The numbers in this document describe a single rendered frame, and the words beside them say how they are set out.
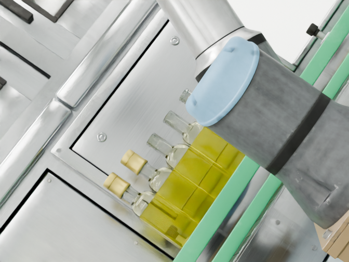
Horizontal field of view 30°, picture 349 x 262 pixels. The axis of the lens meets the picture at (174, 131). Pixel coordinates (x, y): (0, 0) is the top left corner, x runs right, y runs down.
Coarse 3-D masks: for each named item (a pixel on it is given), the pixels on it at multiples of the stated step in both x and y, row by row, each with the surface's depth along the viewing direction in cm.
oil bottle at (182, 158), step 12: (180, 144) 129; (168, 156) 128; (180, 156) 127; (192, 156) 128; (204, 156) 128; (180, 168) 127; (192, 168) 127; (204, 168) 127; (216, 168) 127; (192, 180) 127; (204, 180) 126; (216, 180) 127; (228, 180) 127; (216, 192) 126
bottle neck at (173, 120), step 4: (168, 112) 132; (172, 112) 132; (168, 116) 131; (172, 116) 131; (176, 116) 132; (164, 120) 132; (168, 120) 131; (172, 120) 131; (176, 120) 131; (180, 120) 131; (184, 120) 132; (168, 124) 132; (172, 124) 131; (176, 124) 131; (180, 124) 131; (184, 124) 131; (188, 124) 131; (172, 128) 132; (176, 128) 131; (180, 128) 131; (184, 128) 131; (180, 132) 131
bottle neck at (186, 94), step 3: (186, 90) 133; (189, 90) 133; (183, 93) 132; (186, 93) 132; (189, 93) 133; (180, 96) 133; (183, 96) 132; (186, 96) 132; (189, 96) 132; (180, 99) 133; (183, 99) 133; (186, 99) 132
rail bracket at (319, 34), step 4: (312, 24) 144; (308, 28) 144; (312, 28) 143; (316, 28) 144; (308, 32) 144; (312, 32) 144; (316, 32) 144; (320, 32) 144; (328, 32) 143; (316, 36) 144; (320, 36) 144; (324, 36) 144; (324, 40) 143
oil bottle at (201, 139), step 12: (192, 132) 129; (204, 132) 129; (192, 144) 129; (204, 144) 129; (216, 144) 129; (228, 144) 129; (216, 156) 128; (228, 156) 128; (240, 156) 128; (228, 168) 128
